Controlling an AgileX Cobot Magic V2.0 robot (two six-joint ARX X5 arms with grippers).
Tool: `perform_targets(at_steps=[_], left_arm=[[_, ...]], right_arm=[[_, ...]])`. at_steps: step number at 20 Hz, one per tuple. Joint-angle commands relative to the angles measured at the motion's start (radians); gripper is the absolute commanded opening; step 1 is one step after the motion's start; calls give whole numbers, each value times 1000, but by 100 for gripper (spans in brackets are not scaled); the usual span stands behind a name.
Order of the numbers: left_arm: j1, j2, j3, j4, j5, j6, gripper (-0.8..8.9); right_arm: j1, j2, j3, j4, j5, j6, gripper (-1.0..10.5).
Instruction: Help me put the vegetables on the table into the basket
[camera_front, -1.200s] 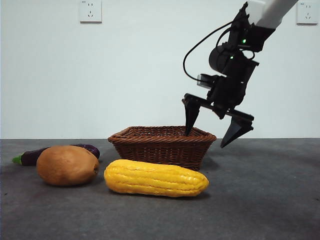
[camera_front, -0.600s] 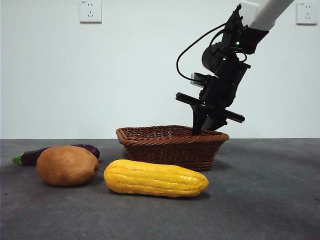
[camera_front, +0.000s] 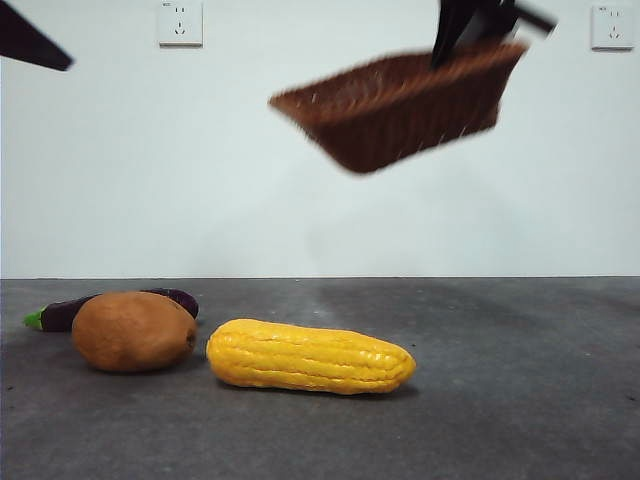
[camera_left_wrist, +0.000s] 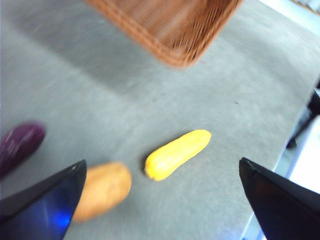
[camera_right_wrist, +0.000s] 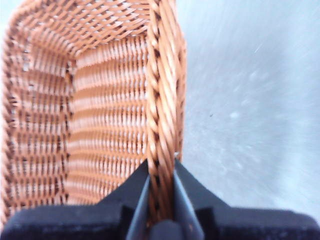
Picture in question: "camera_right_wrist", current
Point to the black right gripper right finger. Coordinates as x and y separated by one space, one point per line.
250 225

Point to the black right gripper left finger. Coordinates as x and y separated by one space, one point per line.
75 222

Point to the brown wicker basket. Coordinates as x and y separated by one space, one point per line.
100 100

